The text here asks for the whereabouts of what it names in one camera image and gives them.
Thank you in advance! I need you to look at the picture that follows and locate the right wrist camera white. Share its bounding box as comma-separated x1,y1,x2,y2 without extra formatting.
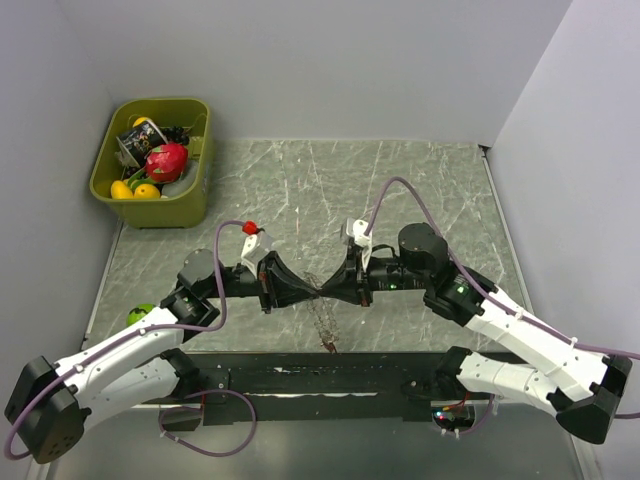
340,218,373,270

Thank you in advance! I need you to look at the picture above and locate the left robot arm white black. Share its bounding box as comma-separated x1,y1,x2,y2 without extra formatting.
5,249,318,464

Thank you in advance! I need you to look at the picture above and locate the green ball toy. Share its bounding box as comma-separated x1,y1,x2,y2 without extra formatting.
126,303,155,326

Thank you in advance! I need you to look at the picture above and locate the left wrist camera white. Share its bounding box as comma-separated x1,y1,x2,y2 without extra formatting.
241,221,274,276

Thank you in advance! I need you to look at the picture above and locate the red dragon fruit toy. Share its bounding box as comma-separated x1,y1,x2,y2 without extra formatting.
145,143,189,184

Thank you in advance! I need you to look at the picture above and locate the olive green plastic bin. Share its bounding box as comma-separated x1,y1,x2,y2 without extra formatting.
89,97,215,228

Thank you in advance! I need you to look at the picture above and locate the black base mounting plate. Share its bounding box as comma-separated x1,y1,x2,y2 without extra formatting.
156,352,488,426

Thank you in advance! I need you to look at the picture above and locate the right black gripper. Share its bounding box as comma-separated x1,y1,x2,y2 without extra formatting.
319,245,429,306

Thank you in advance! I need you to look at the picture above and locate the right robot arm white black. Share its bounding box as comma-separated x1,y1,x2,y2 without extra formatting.
320,218,632,445

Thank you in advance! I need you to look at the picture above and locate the yellow lemon toy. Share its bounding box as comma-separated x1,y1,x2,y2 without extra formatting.
110,180,134,200

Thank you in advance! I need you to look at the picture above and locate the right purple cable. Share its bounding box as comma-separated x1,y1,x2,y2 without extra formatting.
366,176,640,437

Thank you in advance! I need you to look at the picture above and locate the yellow mango toy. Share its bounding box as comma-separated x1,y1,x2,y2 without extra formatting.
133,184,161,200

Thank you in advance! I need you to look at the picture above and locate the black printed paper cup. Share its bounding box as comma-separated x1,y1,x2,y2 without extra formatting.
116,121,168,168

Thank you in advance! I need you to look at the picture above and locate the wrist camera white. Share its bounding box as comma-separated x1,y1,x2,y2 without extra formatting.
340,218,373,270
241,221,274,276

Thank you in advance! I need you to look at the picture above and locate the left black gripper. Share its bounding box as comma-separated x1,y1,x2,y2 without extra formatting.
204,251,319,314

